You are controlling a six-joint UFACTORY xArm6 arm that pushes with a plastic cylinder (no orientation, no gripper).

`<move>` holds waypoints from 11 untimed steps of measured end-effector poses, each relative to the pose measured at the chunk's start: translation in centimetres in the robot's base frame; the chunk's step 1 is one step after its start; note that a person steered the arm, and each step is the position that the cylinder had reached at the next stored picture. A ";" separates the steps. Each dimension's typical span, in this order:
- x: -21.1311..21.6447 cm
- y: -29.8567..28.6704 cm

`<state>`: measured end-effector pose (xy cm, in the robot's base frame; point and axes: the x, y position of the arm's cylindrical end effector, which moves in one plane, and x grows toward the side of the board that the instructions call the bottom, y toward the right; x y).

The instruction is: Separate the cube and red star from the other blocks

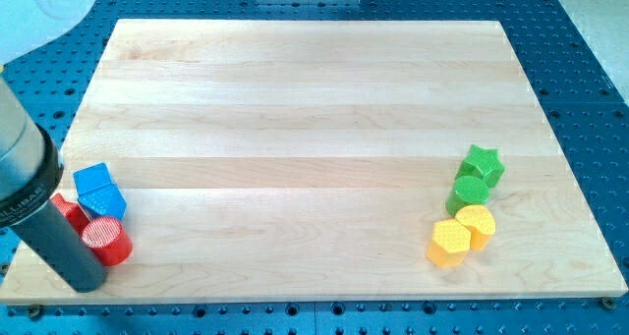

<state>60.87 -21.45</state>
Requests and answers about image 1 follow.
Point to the yellow rounded block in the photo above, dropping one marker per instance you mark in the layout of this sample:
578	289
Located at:
480	223

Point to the green star block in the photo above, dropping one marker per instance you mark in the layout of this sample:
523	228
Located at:
482	163

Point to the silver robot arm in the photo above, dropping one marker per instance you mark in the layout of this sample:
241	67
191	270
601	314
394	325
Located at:
25	26

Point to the blue cube block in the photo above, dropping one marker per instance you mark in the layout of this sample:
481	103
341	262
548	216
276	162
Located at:
92	178

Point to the blue pentagon block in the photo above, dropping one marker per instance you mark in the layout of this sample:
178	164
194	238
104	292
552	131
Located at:
105	201

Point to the red star block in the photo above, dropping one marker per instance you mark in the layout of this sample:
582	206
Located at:
72	211

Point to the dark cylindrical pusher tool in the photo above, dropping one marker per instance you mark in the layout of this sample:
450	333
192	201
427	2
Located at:
30	214

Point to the red cylinder block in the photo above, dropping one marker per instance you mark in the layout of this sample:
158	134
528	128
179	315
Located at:
107	238

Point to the green cylinder block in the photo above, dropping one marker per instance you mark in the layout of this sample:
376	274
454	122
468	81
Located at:
466	190

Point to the light wooden board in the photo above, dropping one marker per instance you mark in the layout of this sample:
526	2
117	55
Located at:
290	161

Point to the yellow hexagon block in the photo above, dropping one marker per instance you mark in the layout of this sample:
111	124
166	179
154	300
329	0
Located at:
449	244

